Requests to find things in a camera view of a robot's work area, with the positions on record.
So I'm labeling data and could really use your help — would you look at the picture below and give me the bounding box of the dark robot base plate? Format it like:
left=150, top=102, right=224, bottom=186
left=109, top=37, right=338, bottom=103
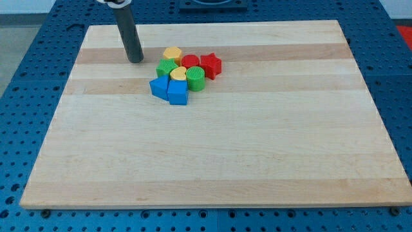
left=178, top=0, right=248, bottom=12

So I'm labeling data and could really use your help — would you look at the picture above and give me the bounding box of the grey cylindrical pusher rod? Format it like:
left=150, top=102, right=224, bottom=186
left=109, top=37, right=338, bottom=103
left=113, top=5, right=144, bottom=63

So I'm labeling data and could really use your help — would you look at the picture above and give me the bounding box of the green star block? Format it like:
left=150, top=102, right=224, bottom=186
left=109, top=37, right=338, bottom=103
left=156, top=59, right=178, bottom=77

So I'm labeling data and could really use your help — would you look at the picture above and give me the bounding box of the yellow hexagon block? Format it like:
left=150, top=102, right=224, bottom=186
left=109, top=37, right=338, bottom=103
left=163, top=46, right=183, bottom=66

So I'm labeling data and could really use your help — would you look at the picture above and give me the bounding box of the green cylinder block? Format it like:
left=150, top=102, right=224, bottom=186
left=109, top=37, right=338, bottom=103
left=186, top=66, right=205, bottom=92

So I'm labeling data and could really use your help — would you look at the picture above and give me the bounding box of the red cylinder block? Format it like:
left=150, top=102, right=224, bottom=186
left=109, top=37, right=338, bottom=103
left=181, top=54, right=200, bottom=69

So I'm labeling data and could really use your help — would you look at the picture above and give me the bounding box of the blue cube block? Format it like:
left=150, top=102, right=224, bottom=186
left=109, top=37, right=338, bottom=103
left=167, top=80, right=189, bottom=105

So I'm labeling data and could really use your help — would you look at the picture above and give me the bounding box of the wooden board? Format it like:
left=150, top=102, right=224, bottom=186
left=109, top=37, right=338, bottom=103
left=20, top=20, right=411, bottom=209

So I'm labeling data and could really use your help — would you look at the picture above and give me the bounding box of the white ring tool mount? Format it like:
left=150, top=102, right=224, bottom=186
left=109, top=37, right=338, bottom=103
left=97, top=0, right=132, bottom=9

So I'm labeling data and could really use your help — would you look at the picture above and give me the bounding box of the red star block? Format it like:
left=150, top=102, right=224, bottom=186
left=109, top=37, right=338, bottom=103
left=200, top=53, right=222, bottom=80

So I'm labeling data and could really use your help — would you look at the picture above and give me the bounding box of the yellow heart block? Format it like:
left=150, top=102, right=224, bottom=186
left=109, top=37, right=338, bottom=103
left=170, top=66, right=187, bottom=81

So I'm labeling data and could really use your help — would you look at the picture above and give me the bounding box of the blue triangle block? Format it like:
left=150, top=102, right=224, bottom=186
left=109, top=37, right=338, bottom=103
left=149, top=75, right=169, bottom=101

